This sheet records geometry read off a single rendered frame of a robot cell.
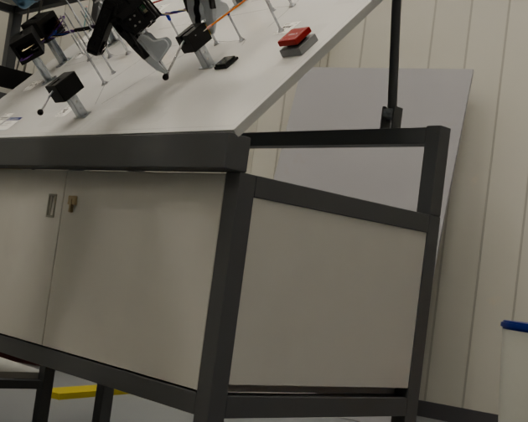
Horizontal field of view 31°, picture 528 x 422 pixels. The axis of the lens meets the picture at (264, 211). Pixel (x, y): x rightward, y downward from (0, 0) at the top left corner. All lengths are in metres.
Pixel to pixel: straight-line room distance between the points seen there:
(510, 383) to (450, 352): 1.11
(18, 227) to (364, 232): 0.85
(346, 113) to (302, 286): 3.26
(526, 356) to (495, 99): 1.68
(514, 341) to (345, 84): 1.87
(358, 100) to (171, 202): 3.27
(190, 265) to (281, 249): 0.17
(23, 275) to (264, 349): 0.73
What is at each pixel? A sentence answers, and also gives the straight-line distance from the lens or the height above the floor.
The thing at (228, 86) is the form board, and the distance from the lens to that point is 1.88.
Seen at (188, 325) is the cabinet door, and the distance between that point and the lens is 1.74.
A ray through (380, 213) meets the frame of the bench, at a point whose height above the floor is 0.78.
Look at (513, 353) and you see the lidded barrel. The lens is 3.88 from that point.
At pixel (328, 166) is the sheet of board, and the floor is 1.22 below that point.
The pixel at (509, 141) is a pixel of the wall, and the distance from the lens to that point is 4.98.
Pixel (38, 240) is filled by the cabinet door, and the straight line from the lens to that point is 2.22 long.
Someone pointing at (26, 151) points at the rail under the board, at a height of 0.83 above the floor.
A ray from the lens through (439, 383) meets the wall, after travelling 4.99.
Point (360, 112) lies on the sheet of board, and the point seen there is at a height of 1.52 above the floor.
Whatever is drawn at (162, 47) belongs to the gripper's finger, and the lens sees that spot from 1.95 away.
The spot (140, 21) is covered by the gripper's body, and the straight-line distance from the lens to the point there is 1.95.
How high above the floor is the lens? 0.63
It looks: 4 degrees up
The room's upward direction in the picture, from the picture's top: 8 degrees clockwise
